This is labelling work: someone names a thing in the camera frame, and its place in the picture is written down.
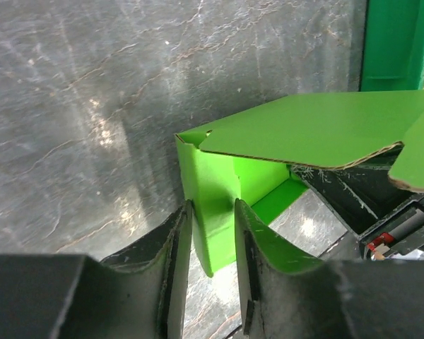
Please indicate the green paper box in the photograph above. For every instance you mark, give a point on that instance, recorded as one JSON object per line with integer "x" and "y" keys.
{"x": 248, "y": 156}

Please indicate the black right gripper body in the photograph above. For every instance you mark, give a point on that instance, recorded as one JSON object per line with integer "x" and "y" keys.
{"x": 388, "y": 222}

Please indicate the green plastic crate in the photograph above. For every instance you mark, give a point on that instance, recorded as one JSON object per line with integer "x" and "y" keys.
{"x": 393, "y": 52}

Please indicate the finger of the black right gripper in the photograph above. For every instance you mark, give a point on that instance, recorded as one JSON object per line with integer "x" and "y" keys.
{"x": 361, "y": 197}

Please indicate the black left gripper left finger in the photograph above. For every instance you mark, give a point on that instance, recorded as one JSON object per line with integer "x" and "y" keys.
{"x": 137, "y": 292}

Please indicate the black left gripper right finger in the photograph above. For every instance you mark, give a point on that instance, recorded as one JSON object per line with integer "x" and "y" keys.
{"x": 287, "y": 293}

